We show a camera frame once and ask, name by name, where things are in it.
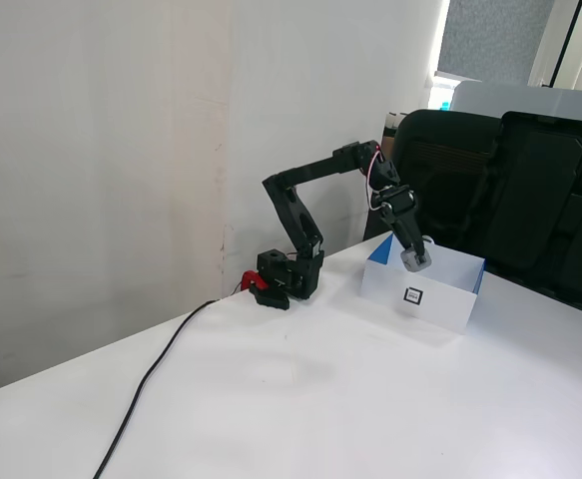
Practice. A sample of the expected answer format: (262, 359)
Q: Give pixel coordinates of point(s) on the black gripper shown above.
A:
(399, 206)

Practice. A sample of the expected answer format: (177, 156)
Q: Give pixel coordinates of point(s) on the gray hollow block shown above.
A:
(416, 263)

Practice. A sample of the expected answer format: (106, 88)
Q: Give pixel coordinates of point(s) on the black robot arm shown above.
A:
(295, 209)

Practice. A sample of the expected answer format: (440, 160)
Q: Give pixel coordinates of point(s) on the blue and white cardboard box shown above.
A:
(440, 309)

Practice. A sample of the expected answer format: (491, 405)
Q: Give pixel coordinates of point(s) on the brown cardboard box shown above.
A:
(390, 135)

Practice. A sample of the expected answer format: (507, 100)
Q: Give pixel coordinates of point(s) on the black office chair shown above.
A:
(445, 189)

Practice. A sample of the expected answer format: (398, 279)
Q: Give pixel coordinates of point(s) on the black plastic case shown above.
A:
(545, 209)

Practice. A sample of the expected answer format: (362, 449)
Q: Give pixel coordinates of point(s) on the red and black table clamp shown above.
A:
(270, 295)

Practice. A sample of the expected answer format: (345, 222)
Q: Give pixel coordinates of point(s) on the white partition panel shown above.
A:
(520, 100)

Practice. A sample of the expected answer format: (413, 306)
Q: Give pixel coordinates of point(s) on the gray window blind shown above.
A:
(490, 35)

